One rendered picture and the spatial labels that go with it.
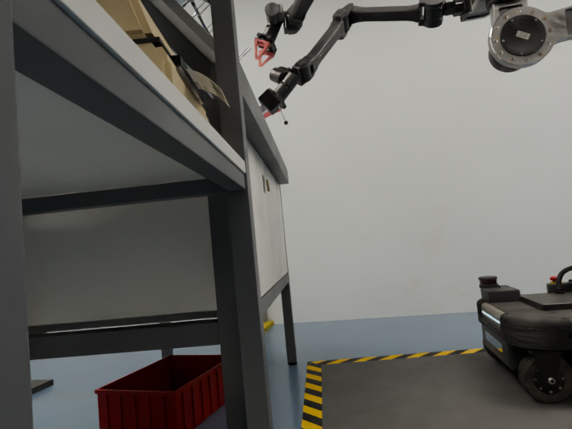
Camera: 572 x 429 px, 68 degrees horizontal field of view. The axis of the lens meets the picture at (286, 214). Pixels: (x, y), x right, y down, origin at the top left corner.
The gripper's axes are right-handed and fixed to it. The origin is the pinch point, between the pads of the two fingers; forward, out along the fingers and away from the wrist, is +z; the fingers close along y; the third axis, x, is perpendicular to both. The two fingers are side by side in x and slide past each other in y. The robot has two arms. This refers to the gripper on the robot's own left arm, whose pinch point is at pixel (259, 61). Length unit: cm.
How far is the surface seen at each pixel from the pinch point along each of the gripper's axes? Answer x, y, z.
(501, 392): 120, 0, 84
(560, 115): 140, -121, -73
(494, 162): 114, -124, -34
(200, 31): 29, 85, 38
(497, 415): 115, 17, 89
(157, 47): 45, 114, 55
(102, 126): 48, 120, 66
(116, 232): 28, 82, 78
